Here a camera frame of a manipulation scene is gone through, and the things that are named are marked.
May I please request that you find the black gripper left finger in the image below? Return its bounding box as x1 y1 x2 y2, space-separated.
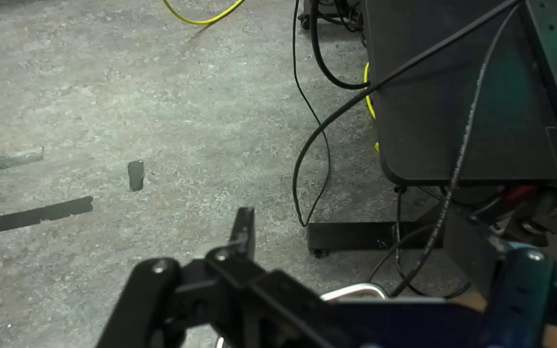
227 208 255 260

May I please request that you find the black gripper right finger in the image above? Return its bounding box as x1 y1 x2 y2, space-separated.
442 212 500 299

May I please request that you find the black cable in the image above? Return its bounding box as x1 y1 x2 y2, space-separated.
289 0 525 229

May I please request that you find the yellow cable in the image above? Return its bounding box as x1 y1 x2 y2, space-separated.
160 0 247 30

